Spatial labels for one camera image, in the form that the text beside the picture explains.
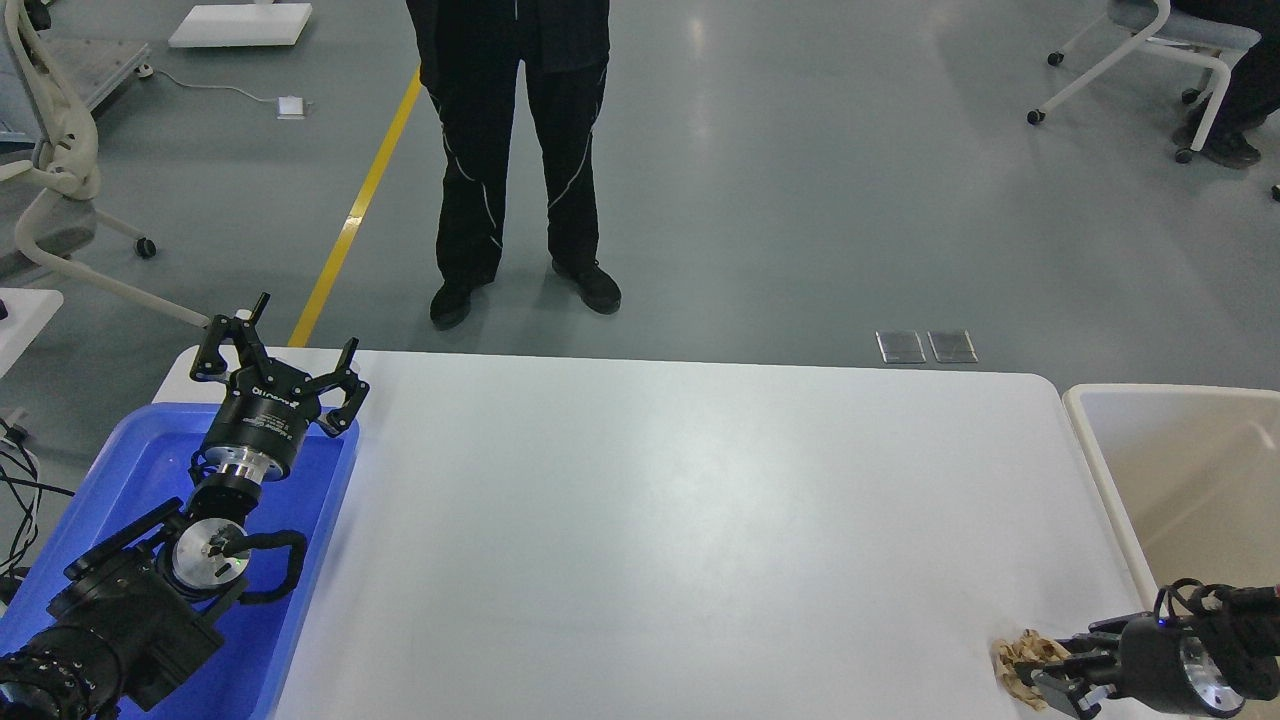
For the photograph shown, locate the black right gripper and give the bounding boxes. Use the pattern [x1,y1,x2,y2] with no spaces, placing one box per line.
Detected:
[1015,612,1245,719]

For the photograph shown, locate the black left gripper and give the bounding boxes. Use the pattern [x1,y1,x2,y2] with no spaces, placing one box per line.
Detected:
[189,293,370,483]

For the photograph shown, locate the brown paper ball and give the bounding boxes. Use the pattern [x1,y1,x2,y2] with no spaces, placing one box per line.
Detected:
[992,629,1071,711]

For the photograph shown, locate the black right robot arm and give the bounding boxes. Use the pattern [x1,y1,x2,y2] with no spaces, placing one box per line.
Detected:
[1011,578,1279,719]

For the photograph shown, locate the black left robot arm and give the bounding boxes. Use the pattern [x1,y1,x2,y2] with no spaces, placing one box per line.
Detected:
[3,300,370,719]

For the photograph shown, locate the blue plastic bin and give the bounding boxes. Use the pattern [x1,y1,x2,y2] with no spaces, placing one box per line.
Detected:
[1,404,360,719]

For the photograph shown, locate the beige plastic bin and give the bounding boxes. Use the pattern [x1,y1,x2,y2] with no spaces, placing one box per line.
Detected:
[1062,383,1280,720]

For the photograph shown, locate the white side table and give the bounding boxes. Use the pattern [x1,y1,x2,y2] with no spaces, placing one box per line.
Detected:
[1,287,64,377]

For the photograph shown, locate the white floor power adapter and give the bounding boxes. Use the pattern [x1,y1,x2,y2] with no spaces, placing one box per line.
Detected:
[276,95,307,120]

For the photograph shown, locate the white office chair left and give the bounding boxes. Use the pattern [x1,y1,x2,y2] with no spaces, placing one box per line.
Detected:
[3,1,209,329]

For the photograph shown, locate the white office chair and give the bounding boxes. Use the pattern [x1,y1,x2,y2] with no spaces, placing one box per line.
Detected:
[3,1,209,329]
[1027,1,1262,164]

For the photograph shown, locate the right metal floor plate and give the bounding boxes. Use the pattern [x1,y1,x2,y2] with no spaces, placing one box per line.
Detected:
[927,331,979,364]

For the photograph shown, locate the metal floor plate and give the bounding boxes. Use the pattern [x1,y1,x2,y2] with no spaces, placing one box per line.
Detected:
[876,331,927,365]
[927,331,979,364]

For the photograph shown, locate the white flat board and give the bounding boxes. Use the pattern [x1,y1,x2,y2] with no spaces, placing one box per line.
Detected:
[166,1,314,49]

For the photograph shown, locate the left metal floor plate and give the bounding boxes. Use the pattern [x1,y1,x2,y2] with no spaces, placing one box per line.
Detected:
[876,331,927,365]

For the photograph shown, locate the person in black tracksuit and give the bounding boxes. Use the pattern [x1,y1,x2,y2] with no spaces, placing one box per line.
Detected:
[404,0,623,332]

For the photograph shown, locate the seated person black shoes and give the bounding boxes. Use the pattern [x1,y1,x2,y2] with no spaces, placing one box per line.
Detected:
[1170,0,1280,169]

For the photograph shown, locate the white office chair right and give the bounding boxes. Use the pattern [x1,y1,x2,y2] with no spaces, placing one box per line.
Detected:
[1027,1,1262,164]

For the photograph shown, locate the black cables at left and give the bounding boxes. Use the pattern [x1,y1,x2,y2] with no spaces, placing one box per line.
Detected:
[0,418,76,606]

